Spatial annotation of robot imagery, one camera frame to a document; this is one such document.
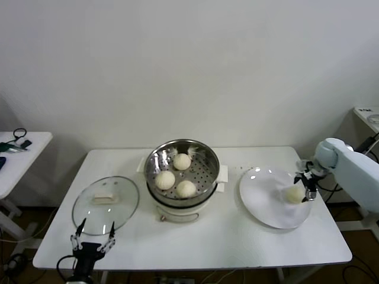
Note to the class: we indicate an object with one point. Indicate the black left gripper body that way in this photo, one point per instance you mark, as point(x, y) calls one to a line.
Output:
point(86, 254)

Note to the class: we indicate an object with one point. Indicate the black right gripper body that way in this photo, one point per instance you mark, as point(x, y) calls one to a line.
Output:
point(311, 180)

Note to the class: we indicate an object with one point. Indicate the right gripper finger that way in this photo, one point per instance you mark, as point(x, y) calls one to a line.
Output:
point(310, 196)
point(297, 178)

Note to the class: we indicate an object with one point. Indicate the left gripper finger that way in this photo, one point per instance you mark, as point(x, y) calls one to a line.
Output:
point(112, 230)
point(82, 227)

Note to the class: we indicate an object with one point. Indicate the white steamed baozi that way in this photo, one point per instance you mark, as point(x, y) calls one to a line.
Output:
point(186, 188)
point(165, 180)
point(181, 161)
point(293, 195)

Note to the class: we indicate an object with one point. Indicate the round glass pot lid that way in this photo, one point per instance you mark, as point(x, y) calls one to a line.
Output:
point(124, 189)

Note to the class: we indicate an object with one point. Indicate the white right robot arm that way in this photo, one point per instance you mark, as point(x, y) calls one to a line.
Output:
point(355, 174)

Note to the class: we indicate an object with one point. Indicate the perforated steel steamer basket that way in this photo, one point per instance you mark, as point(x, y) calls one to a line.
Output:
point(204, 177)

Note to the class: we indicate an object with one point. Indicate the large white round plate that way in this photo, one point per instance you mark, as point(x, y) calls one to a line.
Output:
point(260, 195)

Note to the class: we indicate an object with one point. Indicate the white electric cooker base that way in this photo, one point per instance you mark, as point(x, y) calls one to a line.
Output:
point(177, 214)

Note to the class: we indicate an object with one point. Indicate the white side table with tools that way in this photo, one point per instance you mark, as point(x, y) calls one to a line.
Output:
point(26, 159)

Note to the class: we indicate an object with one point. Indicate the small black device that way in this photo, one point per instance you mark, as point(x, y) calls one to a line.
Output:
point(26, 144)

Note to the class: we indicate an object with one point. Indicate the dark blue screen device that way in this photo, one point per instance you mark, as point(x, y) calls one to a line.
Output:
point(1, 162)

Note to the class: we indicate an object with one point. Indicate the green hand tool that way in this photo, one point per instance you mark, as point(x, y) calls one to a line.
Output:
point(12, 147)

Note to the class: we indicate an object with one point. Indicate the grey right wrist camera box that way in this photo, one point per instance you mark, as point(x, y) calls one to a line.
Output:
point(302, 165)

